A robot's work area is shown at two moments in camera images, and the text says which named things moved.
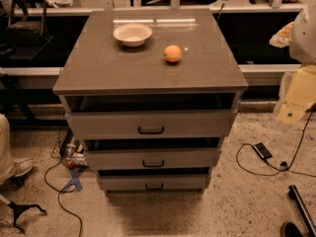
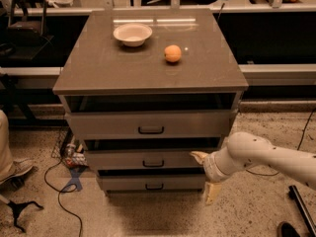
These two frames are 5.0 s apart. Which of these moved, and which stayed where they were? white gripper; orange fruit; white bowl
Moved: white gripper
Stayed: white bowl; orange fruit
